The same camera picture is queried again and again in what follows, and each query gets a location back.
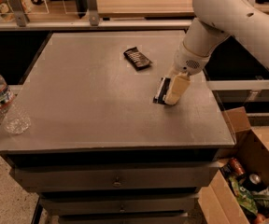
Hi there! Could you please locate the green snack bag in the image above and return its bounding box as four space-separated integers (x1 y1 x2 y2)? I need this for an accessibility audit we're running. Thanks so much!
228 175 258 217

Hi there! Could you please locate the cardboard box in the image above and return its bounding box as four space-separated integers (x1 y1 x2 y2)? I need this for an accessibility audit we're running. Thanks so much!
199 107 269 224

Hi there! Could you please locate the clear plastic water bottle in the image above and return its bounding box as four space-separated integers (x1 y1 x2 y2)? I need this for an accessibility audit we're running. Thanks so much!
0 75 31 134

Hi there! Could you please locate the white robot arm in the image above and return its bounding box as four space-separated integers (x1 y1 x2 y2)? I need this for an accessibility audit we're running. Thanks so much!
163 0 269 105

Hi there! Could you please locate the grey drawer cabinet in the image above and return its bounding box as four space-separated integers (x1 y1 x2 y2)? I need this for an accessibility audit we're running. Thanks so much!
0 31 234 224

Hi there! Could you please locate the black snack bar wrapper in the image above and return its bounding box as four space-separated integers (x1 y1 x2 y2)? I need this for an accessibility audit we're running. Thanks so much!
123 47 152 70

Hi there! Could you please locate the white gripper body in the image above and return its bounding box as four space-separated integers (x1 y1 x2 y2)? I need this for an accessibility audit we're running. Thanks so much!
171 42 209 77

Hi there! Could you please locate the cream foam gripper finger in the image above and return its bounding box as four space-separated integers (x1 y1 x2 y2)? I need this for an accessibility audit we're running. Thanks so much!
164 73 191 105

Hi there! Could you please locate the wooden shelf with rail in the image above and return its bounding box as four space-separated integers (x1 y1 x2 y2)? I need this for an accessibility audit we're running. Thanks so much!
0 0 269 32

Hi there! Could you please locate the dark soda can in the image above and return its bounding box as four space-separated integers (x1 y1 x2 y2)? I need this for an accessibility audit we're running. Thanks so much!
243 174 263 191

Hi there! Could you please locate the red soda can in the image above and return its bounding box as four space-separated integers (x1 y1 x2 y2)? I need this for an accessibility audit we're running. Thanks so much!
228 158 246 176

